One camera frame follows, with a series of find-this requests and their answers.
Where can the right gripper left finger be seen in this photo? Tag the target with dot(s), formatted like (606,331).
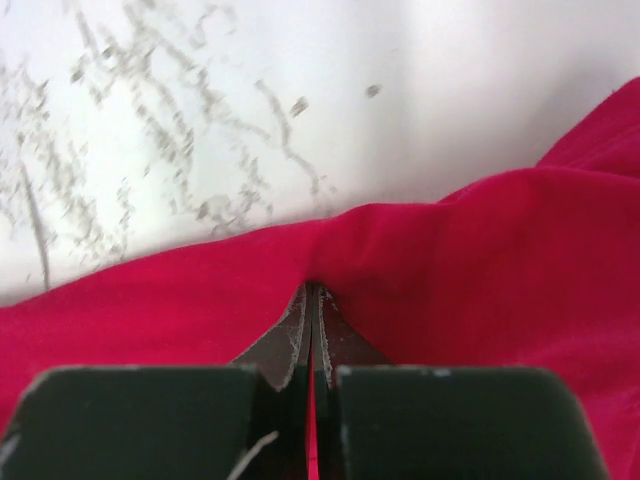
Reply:
(245,420)

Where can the red t shirt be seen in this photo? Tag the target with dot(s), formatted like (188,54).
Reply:
(536,267)

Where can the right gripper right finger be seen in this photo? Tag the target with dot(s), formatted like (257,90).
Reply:
(377,420)

